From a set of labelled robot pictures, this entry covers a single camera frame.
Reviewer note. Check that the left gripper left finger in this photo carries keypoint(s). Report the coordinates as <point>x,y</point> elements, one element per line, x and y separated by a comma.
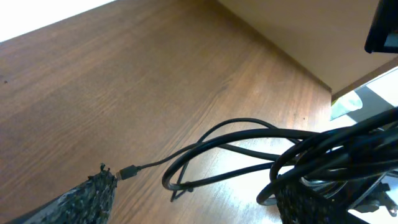
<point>89,202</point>

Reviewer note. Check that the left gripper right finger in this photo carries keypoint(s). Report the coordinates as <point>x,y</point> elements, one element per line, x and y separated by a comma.
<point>318,202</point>

